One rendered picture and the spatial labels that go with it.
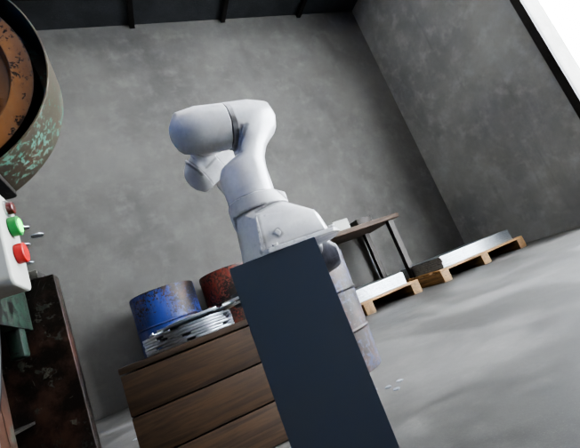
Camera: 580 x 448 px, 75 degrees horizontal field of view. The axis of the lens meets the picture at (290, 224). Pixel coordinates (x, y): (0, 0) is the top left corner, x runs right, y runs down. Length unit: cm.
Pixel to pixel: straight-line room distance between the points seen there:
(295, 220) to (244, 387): 56
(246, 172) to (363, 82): 538
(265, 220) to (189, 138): 25
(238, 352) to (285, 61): 502
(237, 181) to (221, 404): 63
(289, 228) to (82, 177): 395
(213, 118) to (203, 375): 69
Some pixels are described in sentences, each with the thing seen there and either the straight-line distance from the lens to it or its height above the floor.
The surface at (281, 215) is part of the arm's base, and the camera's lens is 78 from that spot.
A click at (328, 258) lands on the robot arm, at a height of 43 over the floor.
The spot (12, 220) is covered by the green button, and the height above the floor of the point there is 58.
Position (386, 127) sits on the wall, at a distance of 586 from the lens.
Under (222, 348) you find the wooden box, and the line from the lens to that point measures 114.
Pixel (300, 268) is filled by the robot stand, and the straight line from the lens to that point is 73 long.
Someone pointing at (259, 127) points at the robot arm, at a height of 74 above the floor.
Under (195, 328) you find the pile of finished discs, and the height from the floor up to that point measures 38.
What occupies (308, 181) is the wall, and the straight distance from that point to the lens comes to 486.
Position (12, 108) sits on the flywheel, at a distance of 144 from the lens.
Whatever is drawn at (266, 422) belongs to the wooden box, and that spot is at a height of 7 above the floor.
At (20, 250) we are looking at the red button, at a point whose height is 54.
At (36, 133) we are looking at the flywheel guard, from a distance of 138.
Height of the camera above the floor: 35
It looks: 11 degrees up
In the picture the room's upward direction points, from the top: 21 degrees counter-clockwise
